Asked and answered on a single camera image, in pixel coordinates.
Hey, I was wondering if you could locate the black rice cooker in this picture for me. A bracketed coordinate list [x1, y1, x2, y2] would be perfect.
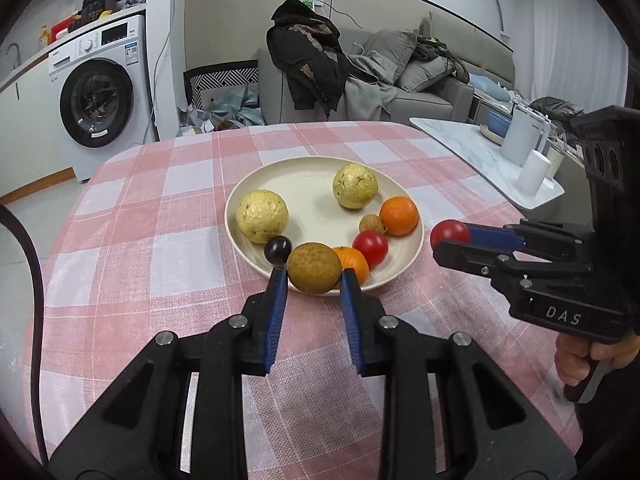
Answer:
[81, 0, 122, 17]

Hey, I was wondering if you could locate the black patterned jacket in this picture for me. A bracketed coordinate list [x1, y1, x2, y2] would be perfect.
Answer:
[266, 0, 353, 121]

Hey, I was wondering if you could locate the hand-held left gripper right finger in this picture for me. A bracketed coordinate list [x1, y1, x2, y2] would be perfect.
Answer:
[339, 268, 581, 480]

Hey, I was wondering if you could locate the person's right hand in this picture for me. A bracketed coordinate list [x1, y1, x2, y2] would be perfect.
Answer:
[555, 332, 640, 387]

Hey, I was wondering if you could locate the white kitchen cabinet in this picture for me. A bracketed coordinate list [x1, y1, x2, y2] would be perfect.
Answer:
[0, 52, 76, 198]

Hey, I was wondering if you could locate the dark purple grape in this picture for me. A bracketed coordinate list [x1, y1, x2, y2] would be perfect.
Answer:
[263, 235, 293, 267]

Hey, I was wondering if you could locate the black cable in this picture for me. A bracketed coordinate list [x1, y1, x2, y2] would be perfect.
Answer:
[0, 204, 52, 461]

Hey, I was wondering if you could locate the cream round plate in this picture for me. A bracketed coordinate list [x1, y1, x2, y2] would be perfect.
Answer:
[224, 156, 425, 297]

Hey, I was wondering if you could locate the white washing machine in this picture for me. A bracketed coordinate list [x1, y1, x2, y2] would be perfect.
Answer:
[47, 14, 157, 183]

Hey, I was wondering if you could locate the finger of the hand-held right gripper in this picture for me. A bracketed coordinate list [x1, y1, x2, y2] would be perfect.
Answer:
[432, 240, 592, 289]
[460, 221, 594, 262]

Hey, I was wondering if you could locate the red tomato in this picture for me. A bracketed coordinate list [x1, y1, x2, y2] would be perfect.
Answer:
[352, 230, 390, 269]
[430, 219, 472, 251]

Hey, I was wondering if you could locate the person's right forearm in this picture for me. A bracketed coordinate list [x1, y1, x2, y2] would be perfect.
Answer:
[572, 357, 640, 480]

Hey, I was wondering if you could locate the grey cushion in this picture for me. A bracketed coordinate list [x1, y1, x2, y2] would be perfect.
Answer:
[395, 55, 458, 93]
[362, 28, 418, 61]

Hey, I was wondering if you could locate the grey sofa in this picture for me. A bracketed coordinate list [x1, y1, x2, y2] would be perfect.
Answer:
[257, 15, 516, 126]

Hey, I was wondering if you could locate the pink checked tablecloth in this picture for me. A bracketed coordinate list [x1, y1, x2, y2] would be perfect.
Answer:
[20, 121, 586, 480]

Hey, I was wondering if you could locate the white curtain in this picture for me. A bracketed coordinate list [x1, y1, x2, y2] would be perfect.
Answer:
[530, 0, 631, 111]

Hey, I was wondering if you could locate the white cup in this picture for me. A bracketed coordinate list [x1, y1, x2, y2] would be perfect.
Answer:
[515, 150, 551, 196]

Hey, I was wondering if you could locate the grey blanket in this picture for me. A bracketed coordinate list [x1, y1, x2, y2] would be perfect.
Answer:
[345, 55, 401, 122]

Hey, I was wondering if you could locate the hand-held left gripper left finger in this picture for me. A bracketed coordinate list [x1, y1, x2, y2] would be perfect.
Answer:
[47, 266, 290, 480]

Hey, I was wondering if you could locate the yellow-green guava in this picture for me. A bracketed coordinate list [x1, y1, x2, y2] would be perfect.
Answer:
[332, 162, 379, 210]
[236, 189, 290, 245]

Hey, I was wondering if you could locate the dark clothes pile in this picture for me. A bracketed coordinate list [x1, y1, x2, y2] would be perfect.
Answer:
[417, 35, 471, 83]

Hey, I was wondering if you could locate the blue box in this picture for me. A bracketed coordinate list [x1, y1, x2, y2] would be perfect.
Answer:
[487, 110, 513, 141]

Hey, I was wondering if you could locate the marble coffee table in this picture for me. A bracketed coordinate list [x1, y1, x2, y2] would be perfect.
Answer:
[409, 116, 566, 211]

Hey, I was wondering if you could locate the red box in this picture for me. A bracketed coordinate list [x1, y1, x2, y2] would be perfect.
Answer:
[50, 17, 83, 41]

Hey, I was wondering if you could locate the orange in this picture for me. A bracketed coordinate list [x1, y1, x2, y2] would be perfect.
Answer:
[379, 196, 420, 237]
[331, 246, 370, 288]

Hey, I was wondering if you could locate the white electric kettle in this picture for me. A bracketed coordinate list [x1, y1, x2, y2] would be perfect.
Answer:
[500, 105, 551, 166]

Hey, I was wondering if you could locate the light blue pillow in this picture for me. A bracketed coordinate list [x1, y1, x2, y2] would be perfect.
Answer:
[470, 74, 513, 103]

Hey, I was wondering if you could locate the black white patterned bag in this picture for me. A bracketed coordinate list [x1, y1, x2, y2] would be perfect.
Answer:
[183, 60, 260, 111]

